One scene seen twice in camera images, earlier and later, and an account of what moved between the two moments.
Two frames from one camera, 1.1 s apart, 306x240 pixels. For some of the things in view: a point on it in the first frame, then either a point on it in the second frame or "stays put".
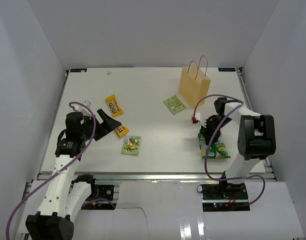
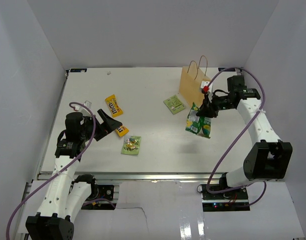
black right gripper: (206, 131) to (207, 109)
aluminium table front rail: (161, 177) stays put
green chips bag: (216, 150) to (200, 125)
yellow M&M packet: (114, 106) stays put
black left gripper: (109, 125) stays put
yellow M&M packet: (122, 130) stays put
